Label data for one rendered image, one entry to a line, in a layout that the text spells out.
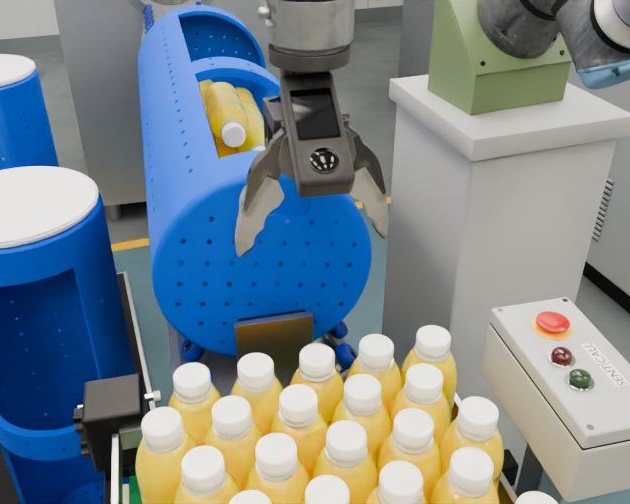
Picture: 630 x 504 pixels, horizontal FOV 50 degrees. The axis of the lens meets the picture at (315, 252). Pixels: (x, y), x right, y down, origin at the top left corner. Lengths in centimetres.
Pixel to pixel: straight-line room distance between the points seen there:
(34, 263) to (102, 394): 35
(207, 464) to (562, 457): 35
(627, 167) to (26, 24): 460
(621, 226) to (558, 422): 202
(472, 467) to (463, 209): 63
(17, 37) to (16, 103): 407
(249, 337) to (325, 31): 43
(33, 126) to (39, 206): 74
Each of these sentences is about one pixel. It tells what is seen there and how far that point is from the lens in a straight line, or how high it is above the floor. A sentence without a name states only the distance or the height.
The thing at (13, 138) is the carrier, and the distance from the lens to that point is 192.
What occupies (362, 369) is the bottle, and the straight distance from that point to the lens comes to 78.
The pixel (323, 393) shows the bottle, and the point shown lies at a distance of 76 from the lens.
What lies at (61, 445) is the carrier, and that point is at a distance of 140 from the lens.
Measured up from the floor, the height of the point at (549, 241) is 91.
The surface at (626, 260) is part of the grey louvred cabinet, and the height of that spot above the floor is 22.
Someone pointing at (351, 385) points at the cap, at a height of 108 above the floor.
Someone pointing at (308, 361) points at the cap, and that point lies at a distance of 75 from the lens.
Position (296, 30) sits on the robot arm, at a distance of 57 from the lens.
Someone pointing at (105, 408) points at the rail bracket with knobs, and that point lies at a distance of 85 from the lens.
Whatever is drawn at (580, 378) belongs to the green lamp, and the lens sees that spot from 74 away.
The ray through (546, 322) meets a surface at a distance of 79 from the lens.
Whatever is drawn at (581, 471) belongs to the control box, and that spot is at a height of 105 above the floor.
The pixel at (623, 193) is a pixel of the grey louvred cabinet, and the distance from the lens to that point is 268.
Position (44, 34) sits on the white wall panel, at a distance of 595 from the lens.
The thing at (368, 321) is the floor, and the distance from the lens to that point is 255.
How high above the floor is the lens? 158
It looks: 33 degrees down
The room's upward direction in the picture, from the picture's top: straight up
